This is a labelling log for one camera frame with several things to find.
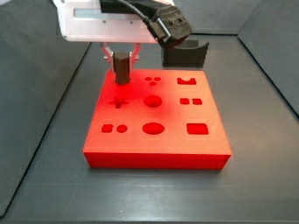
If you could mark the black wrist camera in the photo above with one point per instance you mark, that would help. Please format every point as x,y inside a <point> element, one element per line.
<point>163,18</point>

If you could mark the red shape sorter block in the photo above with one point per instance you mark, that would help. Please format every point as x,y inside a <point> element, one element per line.
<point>157,122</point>

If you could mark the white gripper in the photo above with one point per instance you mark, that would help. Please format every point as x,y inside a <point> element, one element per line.
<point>85,24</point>

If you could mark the dark brown hexagon peg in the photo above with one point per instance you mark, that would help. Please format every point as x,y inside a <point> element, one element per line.
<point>121,67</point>

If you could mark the dark curved cradle holder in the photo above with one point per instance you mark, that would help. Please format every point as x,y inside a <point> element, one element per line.
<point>188,54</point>

